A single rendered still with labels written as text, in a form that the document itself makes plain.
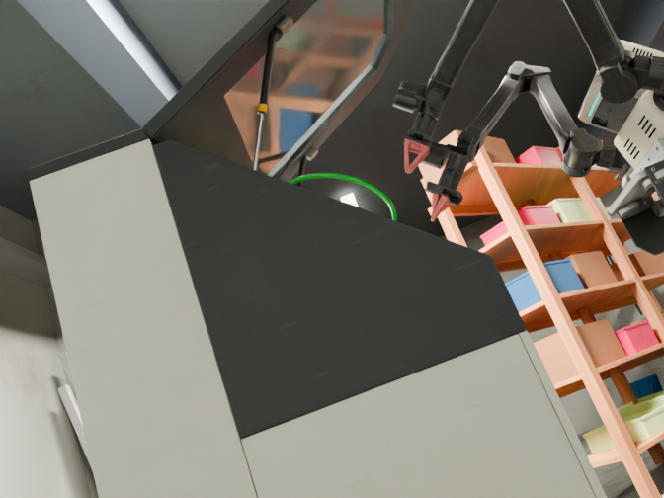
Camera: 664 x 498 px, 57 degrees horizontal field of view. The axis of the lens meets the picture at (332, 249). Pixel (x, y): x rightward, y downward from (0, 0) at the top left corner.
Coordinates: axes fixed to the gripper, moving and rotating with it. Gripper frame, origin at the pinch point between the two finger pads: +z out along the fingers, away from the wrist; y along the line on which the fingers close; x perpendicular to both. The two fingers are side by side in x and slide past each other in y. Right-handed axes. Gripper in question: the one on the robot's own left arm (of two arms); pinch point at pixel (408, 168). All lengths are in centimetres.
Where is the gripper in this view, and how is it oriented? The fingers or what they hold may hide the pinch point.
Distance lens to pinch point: 166.5
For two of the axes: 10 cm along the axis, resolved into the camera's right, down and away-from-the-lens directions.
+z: -3.4, 9.4, 0.4
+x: 9.3, 3.5, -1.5
